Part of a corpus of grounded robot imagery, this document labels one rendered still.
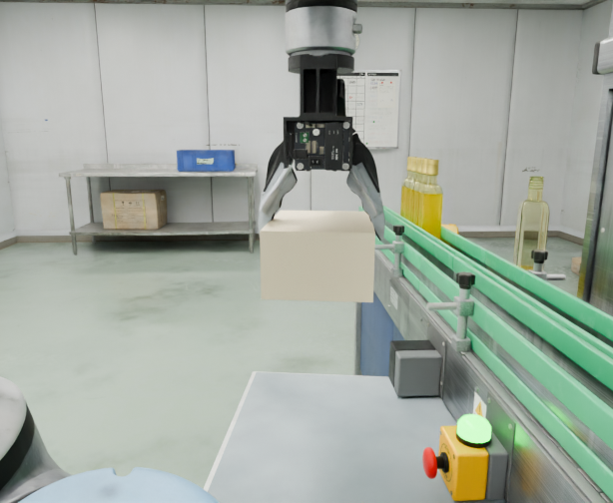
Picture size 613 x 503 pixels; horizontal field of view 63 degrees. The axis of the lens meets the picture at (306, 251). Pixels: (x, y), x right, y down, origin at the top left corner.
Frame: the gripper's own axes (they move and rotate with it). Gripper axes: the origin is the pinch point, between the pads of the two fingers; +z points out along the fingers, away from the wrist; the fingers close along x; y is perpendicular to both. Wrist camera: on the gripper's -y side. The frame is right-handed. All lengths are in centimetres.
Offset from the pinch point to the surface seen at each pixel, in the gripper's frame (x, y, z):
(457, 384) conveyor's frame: 21.8, -19.6, 28.5
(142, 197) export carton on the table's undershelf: -220, -465, 51
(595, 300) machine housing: 51, -38, 19
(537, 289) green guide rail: 39, -34, 16
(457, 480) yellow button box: 17.9, 0.6, 31.7
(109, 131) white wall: -277, -521, -18
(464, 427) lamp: 19.0, -2.2, 25.7
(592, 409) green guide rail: 28.0, 11.1, 14.9
